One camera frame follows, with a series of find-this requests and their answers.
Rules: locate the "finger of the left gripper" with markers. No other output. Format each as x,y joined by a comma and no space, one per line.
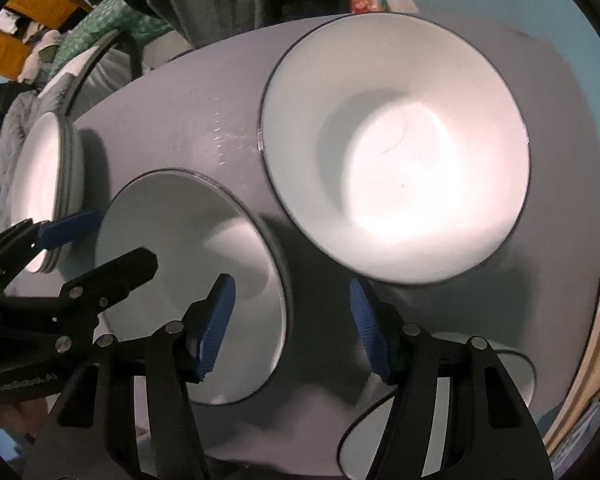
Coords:
21,243
115,274

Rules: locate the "orange wooden wardrobe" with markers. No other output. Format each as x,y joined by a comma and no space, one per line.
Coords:
21,20

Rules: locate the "person's left hand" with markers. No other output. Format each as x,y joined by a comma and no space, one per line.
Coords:
25,418

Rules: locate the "green checkered cloth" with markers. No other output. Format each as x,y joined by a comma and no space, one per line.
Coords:
107,16

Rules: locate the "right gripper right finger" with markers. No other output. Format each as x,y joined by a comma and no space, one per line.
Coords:
490,433

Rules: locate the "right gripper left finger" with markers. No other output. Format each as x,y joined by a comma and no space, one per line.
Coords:
90,433

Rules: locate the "white plate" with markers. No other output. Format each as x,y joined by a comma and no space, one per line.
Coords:
49,177

